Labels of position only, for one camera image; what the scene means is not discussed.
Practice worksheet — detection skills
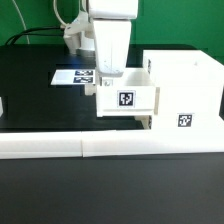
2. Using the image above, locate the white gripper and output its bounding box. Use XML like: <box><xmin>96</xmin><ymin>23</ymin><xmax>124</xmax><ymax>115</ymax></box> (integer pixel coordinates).
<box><xmin>92</xmin><ymin>19</ymin><xmax>131</xmax><ymax>87</ymax></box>

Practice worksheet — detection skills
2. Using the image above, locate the white drawer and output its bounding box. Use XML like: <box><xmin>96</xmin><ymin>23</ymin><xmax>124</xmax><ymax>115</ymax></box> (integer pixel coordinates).
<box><xmin>135</xmin><ymin>115</ymin><xmax>152</xmax><ymax>130</ymax></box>
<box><xmin>83</xmin><ymin>67</ymin><xmax>160</xmax><ymax>118</ymax></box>

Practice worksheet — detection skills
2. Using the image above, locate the white drawer cabinet box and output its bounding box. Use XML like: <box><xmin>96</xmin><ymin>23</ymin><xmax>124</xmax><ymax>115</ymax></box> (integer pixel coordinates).
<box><xmin>143</xmin><ymin>50</ymin><xmax>224</xmax><ymax>130</ymax></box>

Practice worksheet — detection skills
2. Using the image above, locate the white front drawer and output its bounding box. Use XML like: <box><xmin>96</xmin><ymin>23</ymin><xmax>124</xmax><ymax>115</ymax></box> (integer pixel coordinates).
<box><xmin>135</xmin><ymin>115</ymin><xmax>152</xmax><ymax>130</ymax></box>

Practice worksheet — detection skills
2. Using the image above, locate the white marker sheet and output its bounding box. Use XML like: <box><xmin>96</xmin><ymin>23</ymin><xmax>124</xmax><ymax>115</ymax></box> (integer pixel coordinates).
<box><xmin>51</xmin><ymin>69</ymin><xmax>95</xmax><ymax>85</ymax></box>

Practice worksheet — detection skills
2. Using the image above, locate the white L-shaped fence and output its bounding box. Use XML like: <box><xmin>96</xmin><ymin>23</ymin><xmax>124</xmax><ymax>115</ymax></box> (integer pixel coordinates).
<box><xmin>0</xmin><ymin>129</ymin><xmax>224</xmax><ymax>159</ymax></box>

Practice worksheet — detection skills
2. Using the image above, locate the black cable bundle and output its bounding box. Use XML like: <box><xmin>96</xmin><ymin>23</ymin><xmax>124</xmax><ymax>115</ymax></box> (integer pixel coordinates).
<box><xmin>4</xmin><ymin>27</ymin><xmax>68</xmax><ymax>46</ymax></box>

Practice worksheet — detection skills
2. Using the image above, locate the white thin cable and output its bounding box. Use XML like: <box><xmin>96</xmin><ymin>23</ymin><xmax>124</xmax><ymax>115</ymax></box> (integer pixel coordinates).
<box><xmin>11</xmin><ymin>0</ymin><xmax>31</xmax><ymax>45</ymax></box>

